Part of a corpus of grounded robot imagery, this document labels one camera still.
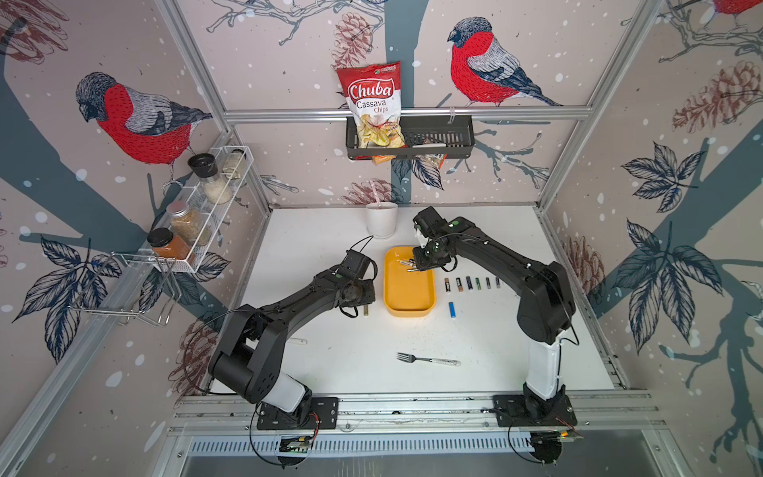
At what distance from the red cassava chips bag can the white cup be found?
0.21 metres

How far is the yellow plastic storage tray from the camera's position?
35.7 inches

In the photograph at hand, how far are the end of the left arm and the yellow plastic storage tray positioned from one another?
0.47 feet

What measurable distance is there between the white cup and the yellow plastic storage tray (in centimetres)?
11

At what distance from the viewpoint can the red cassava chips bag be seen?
2.72 ft

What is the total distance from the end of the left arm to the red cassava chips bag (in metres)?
0.35
